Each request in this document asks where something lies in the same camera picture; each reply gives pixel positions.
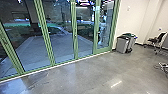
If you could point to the black office chair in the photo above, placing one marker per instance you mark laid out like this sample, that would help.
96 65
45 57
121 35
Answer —
158 40

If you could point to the black equipment stand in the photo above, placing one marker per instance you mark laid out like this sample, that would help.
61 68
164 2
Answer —
163 66

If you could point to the green framed glass wall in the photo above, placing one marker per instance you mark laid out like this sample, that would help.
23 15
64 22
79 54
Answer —
50 33

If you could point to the white light switch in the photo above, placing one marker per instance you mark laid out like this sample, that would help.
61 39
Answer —
128 9

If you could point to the green lidded trash bin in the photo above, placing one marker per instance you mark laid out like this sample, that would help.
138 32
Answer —
131 40

